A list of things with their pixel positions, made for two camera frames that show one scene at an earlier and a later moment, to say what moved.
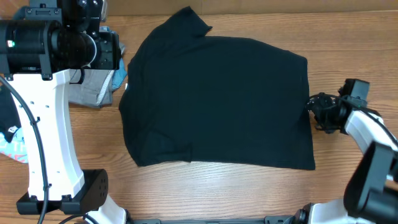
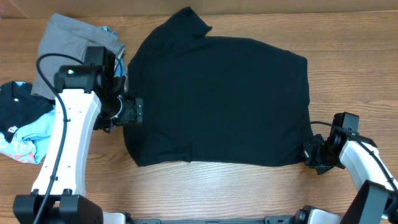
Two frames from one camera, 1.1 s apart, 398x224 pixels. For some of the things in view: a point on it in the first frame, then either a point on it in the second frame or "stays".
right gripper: [314, 104] → [306, 153]
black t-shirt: [189, 97] stays
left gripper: [110, 52] → [133, 110]
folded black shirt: [10, 119] stays
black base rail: [269, 219] stays
